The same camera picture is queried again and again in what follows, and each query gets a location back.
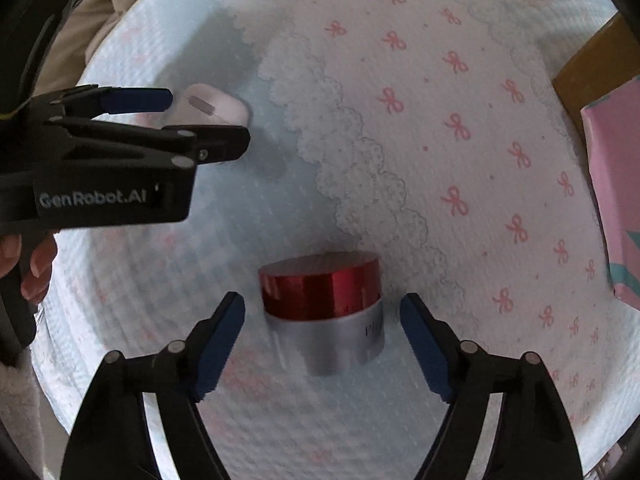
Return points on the person's left hand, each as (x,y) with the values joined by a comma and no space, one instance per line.
(40,265)

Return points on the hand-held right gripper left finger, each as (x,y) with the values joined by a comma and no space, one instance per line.
(222,345)

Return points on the white earbuds case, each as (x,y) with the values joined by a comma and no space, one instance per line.
(215,105)

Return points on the beige curtain panel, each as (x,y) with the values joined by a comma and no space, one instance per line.
(100,15)

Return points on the pink printed cardboard box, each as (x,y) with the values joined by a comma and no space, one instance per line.
(617,170)

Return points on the silver jar with red lid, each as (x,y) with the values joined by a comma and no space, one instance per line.
(320,295)

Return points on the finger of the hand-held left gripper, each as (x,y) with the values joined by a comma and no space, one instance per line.
(140,101)
(220,142)

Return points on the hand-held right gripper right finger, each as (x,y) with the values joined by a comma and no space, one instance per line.
(425,345)

